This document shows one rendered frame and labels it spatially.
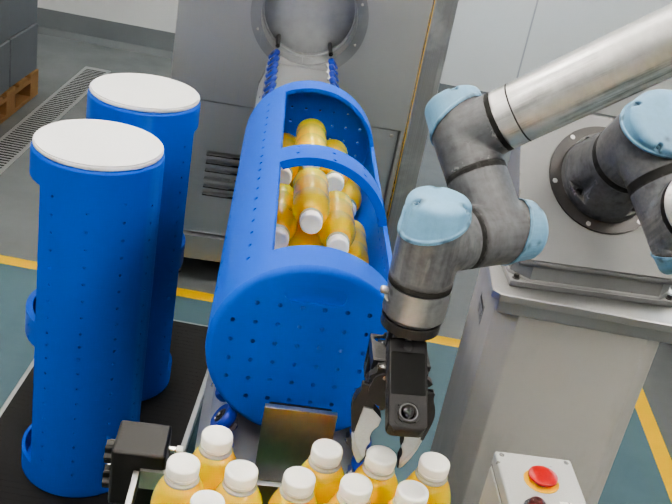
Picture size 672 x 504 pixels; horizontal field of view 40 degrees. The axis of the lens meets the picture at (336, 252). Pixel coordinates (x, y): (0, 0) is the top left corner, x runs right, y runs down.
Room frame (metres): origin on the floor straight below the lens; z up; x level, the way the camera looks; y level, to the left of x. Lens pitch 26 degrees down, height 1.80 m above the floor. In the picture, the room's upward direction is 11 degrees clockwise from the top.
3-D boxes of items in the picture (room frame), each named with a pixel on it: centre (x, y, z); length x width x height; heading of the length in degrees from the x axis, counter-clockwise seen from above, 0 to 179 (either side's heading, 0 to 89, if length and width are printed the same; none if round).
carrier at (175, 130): (2.28, 0.56, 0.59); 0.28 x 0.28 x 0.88
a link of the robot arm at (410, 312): (0.96, -0.10, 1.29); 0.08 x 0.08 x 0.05
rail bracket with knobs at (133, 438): (0.98, 0.20, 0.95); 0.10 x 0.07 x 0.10; 96
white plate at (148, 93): (2.28, 0.56, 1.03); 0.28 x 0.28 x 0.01
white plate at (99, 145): (1.88, 0.55, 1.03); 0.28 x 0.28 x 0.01
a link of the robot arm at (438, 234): (0.96, -0.10, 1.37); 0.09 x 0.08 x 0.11; 126
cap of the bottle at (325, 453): (0.93, -0.04, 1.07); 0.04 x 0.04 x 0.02
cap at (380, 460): (0.94, -0.10, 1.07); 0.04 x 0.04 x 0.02
